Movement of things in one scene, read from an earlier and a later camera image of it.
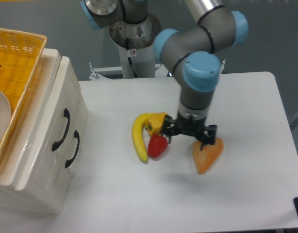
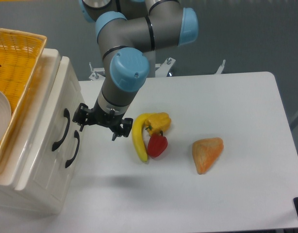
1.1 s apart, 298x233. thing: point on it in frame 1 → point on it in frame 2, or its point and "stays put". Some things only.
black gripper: [183, 125] → [121, 126]
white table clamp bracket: [223, 65] stays put
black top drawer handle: [66, 113] stays put
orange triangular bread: [204, 158] stays put
